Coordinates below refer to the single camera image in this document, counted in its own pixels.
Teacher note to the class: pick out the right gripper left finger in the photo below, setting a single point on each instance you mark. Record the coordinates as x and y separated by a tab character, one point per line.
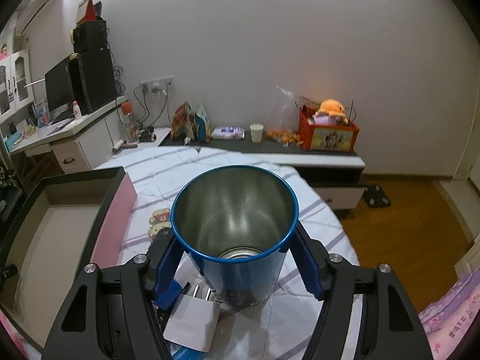
166	254

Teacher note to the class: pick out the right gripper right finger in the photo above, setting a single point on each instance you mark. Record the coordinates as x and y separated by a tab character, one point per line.
309	257

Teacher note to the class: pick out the white USB charger plug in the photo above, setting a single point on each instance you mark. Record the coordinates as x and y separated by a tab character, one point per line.
192	323

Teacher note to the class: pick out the blue steel tumbler cup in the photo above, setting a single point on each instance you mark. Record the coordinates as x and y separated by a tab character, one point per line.
236	222

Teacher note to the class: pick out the pink green cardboard box tray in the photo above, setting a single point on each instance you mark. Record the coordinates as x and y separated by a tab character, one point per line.
67	222

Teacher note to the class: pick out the white black low tv cabinet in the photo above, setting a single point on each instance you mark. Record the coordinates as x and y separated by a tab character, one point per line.
334	176

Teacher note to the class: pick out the black bathroom scale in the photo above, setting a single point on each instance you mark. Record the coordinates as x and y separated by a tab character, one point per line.
375	197

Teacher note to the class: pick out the red storage box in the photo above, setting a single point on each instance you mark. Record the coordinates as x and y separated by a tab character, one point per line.
325	137

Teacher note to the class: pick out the clear plastic bag with oranges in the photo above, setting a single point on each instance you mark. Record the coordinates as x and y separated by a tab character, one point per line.
283	121

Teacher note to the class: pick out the white paper cup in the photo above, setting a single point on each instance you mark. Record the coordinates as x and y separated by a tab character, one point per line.
256	132

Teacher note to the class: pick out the orange plush toy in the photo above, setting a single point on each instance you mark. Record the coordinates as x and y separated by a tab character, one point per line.
331	112

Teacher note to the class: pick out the white wet wipes pack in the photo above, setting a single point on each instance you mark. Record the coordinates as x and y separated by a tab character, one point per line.
228	133

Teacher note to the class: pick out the pink blanket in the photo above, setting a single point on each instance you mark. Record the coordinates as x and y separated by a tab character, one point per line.
447	320

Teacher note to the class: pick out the clear bottle red cap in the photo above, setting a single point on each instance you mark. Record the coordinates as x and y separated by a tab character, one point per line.
130	121

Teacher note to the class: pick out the colourful snack bags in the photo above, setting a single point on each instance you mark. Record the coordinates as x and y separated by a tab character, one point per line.
192	123

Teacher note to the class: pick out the white desk with drawers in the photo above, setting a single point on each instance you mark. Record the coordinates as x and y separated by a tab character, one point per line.
82	144

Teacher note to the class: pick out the white pink lotion bottle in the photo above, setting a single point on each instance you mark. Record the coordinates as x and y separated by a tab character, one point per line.
76	110

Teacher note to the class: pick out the black computer tower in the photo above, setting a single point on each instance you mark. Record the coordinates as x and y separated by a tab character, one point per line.
92	79

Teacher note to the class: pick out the black computer monitor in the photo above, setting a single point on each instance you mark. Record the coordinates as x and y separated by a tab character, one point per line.
58	86

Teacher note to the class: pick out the white glass door cabinet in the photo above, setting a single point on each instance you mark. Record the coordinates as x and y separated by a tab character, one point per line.
15	92

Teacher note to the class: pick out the black speaker box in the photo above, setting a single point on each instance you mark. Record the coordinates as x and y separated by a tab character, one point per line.
90	35

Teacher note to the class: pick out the white air conditioner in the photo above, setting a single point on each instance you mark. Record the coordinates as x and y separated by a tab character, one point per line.
29	13

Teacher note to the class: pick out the white wall power strip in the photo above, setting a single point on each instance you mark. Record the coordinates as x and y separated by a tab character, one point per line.
161	84

